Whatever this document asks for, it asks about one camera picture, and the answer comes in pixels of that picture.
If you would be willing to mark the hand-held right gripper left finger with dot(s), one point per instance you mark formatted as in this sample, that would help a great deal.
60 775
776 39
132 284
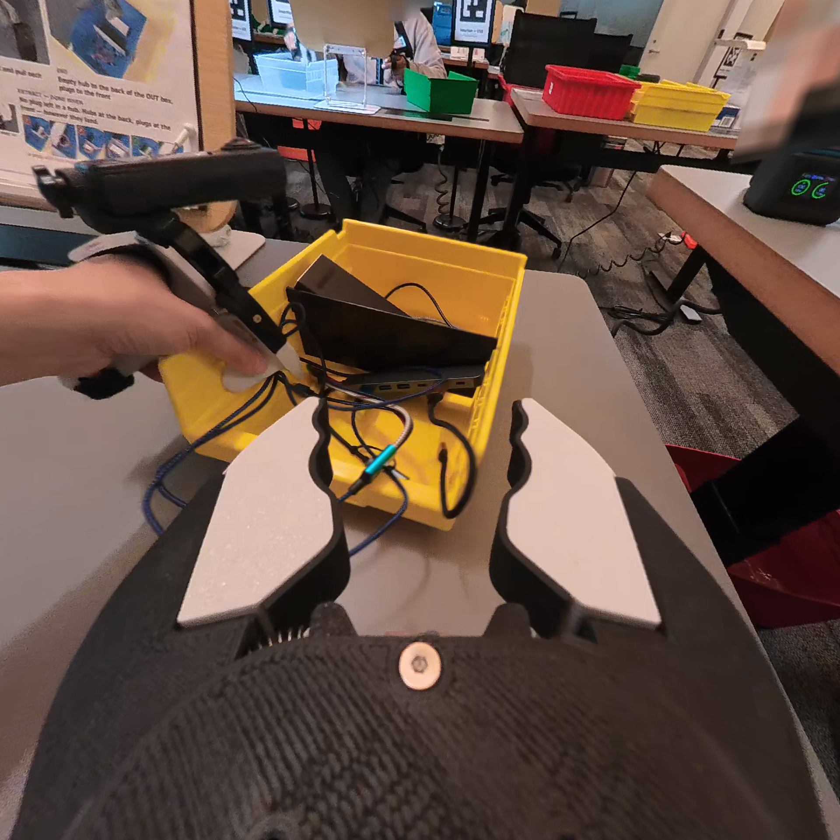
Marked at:
256 525

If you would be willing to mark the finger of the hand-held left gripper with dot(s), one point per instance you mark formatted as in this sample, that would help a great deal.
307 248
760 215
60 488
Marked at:
230 295

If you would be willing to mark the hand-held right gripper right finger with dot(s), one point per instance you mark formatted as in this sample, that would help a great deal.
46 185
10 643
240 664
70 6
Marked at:
578 525

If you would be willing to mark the yellow plastic bin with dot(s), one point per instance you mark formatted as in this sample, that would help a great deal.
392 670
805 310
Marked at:
680 105
460 282

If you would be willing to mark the person's left hand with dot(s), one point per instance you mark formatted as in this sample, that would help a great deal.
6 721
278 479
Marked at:
92 315

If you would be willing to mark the illustrated instruction board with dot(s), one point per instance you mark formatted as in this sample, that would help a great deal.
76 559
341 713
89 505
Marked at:
79 79

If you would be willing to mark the clear plastic bin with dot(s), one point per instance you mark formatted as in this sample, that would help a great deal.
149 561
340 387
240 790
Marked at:
295 75

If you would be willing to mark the red plastic bin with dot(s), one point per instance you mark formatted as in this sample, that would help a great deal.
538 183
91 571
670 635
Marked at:
775 578
591 92

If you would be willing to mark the green plastic tray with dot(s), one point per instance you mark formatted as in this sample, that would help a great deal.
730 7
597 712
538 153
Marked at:
440 92

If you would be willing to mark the black white marker tag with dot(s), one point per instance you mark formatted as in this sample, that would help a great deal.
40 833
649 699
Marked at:
475 20

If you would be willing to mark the black device with green screen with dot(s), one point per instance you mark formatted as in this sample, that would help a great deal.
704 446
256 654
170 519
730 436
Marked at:
794 184

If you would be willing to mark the black monitor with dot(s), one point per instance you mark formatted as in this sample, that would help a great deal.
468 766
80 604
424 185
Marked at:
565 53

